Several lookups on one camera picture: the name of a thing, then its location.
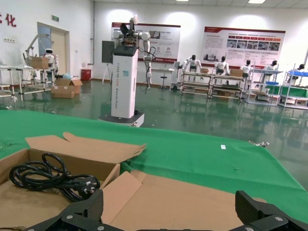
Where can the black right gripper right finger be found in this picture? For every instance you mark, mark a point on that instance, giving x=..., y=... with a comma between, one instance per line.
x=260, y=216

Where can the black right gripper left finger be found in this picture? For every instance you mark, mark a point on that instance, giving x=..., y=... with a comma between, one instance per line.
x=84, y=219

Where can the cardboard box with open lid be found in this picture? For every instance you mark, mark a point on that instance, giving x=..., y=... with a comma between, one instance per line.
x=84, y=154
x=168, y=199

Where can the small closed cardboard box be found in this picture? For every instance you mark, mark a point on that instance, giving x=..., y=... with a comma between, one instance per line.
x=39, y=63
x=204, y=71
x=236, y=73

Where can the metal cloth clip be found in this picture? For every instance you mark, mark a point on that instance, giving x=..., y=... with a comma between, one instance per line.
x=261, y=144

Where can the white tape strip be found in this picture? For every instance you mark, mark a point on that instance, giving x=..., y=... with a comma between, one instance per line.
x=223, y=146

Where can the green table cloth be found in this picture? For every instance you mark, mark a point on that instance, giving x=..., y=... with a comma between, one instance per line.
x=192, y=156

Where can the closed cardboard carton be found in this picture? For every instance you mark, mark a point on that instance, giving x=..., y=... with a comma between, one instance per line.
x=62, y=92

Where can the pipe workbench with green panel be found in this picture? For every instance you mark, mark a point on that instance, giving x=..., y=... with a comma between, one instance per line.
x=293, y=92

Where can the open cardboard carton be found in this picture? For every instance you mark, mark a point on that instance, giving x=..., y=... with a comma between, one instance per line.
x=72, y=84

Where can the red bin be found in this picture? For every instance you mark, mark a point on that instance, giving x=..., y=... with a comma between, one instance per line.
x=85, y=75

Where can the pipe workbench with blue tray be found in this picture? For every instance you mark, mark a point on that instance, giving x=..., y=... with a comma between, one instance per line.
x=274, y=71

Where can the black-headed white humanoid robot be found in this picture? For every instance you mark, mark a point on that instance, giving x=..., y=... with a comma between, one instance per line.
x=270, y=67
x=246, y=69
x=222, y=66
x=300, y=67
x=192, y=63

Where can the black stool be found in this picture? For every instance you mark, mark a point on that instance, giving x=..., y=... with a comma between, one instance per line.
x=163, y=77

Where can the white-headed humanoid robot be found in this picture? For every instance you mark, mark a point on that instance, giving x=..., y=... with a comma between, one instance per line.
x=49, y=56

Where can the wide red-header info board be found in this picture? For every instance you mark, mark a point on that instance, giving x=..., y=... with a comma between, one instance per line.
x=252, y=48

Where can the grey panel on stand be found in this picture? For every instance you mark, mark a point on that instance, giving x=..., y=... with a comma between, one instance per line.
x=107, y=51

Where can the white desk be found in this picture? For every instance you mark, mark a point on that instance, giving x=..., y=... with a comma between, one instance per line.
x=166, y=69

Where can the narrow red-header info board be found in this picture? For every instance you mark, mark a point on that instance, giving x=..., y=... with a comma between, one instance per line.
x=166, y=41

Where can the green exit sign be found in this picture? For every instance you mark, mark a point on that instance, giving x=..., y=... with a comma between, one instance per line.
x=55, y=18

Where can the pipe frame workbench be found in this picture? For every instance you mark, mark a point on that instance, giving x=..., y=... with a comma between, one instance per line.
x=226, y=76
x=196, y=73

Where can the white pipe frame table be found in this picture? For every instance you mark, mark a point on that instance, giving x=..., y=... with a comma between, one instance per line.
x=24, y=68

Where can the beige door with frame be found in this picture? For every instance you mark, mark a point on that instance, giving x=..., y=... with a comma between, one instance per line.
x=60, y=48

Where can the white wall outlet row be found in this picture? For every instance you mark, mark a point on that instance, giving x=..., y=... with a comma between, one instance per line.
x=9, y=40

